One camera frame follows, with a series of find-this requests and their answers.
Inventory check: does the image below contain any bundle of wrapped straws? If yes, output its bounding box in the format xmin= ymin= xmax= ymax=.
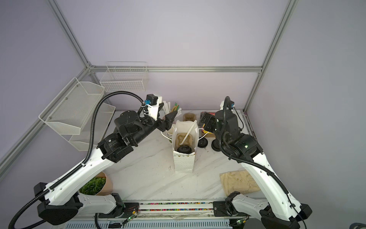
xmin=163 ymin=101 xmax=182 ymax=118

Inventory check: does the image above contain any white paper gift bag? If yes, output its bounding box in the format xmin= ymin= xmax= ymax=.
xmin=164 ymin=120 xmax=208 ymax=173

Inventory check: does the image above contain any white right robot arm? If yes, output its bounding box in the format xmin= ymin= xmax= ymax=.
xmin=199 ymin=96 xmax=312 ymax=229

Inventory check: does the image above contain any brown pulp cup carrier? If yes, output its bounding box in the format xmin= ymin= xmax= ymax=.
xmin=175 ymin=133 xmax=195 ymax=148
xmin=183 ymin=113 xmax=197 ymax=122

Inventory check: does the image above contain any white wire basket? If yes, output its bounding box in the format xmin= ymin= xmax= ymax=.
xmin=100 ymin=62 xmax=150 ymax=92

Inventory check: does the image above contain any brown cardboard napkin box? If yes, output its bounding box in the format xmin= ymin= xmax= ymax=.
xmin=204 ymin=132 xmax=215 ymax=138

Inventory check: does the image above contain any white mesh two-tier shelf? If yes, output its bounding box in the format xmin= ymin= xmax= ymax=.
xmin=39 ymin=78 xmax=105 ymax=151

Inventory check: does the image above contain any stack of black cup lids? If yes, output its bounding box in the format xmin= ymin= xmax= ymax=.
xmin=211 ymin=139 xmax=221 ymax=152

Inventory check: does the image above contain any beige work glove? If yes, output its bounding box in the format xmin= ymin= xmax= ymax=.
xmin=220 ymin=170 xmax=260 ymax=196

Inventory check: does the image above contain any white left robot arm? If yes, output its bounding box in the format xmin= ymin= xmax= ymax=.
xmin=34 ymin=94 xmax=177 ymax=225

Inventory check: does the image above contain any white straw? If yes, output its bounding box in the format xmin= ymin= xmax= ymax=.
xmin=180 ymin=120 xmax=197 ymax=146

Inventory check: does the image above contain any stack of green paper cups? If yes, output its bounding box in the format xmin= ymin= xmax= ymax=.
xmin=166 ymin=125 xmax=174 ymax=142

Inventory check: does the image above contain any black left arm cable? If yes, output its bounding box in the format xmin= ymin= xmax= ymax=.
xmin=8 ymin=91 xmax=145 ymax=229

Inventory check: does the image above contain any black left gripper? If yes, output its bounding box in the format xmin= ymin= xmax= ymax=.
xmin=130 ymin=109 xmax=176 ymax=146

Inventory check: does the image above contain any single black cup lid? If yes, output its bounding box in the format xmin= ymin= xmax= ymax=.
xmin=197 ymin=137 xmax=208 ymax=148

